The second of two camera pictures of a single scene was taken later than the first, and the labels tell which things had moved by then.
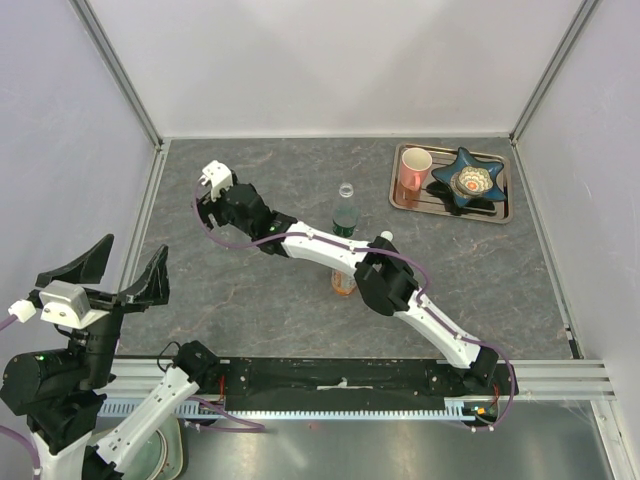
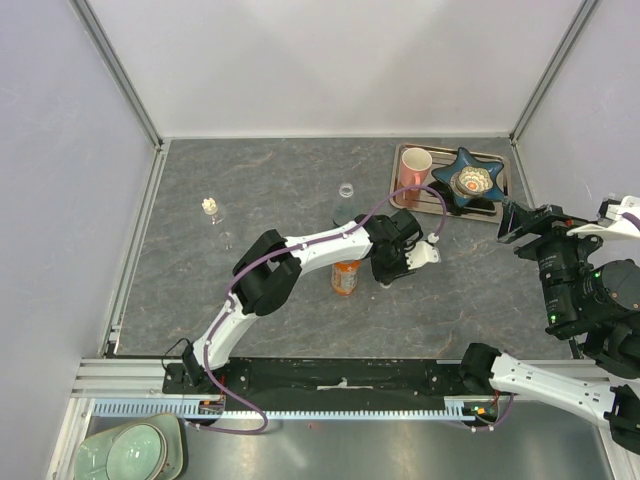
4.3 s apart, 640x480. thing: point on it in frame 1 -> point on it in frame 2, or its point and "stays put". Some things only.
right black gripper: x=208 y=207 -> x=550 y=223
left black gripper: x=154 y=287 -> x=387 y=277
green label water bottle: x=346 y=215 stays put
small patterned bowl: x=471 y=181 stays put
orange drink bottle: x=342 y=283 stays put
